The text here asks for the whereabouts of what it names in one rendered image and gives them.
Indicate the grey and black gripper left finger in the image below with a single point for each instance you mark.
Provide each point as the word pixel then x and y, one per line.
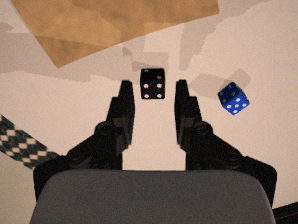
pixel 99 150

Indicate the tan mat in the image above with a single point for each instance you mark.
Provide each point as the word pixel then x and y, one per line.
pixel 69 30

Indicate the black die with white pips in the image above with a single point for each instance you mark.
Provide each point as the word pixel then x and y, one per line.
pixel 152 83

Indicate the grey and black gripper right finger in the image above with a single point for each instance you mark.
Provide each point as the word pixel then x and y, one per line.
pixel 206 151

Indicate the blue die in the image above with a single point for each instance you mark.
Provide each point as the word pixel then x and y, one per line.
pixel 233 98

